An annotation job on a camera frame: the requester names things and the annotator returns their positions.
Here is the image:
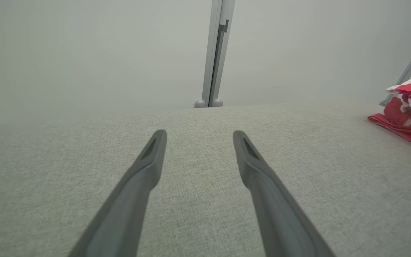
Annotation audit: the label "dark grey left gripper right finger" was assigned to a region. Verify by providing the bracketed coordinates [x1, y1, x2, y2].
[233, 130, 336, 257]

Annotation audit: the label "slanted grey partition post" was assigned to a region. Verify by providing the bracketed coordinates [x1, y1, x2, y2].
[379, 25, 411, 107]

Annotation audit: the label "grey partition post two feet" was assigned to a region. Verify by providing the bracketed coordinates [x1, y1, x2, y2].
[194, 0, 235, 109]

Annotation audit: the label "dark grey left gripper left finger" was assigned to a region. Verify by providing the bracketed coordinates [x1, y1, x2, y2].
[68, 130, 167, 257]

